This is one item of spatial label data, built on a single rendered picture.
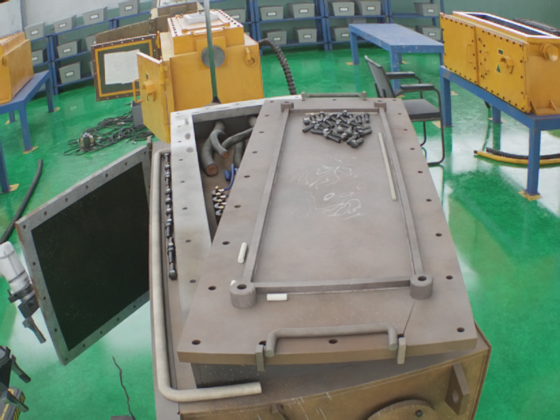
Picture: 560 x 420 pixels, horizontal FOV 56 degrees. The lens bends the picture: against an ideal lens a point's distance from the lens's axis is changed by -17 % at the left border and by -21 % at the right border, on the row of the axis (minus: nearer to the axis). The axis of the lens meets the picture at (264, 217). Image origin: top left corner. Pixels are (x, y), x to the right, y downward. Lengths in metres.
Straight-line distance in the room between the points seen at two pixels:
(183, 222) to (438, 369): 0.63
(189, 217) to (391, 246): 0.45
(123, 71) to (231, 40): 1.69
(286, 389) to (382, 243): 0.32
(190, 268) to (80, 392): 1.96
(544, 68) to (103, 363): 3.82
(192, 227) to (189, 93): 2.65
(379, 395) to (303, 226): 0.38
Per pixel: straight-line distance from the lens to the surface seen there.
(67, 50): 9.70
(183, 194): 1.47
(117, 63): 5.40
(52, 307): 2.01
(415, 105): 5.17
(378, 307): 0.97
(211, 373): 1.02
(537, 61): 4.75
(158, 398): 1.04
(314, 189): 1.37
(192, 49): 3.92
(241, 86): 3.95
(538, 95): 4.82
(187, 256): 1.21
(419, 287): 0.98
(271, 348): 0.88
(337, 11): 9.87
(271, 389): 1.03
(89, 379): 3.11
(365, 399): 1.05
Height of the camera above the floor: 1.92
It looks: 26 degrees down
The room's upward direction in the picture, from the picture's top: 6 degrees counter-clockwise
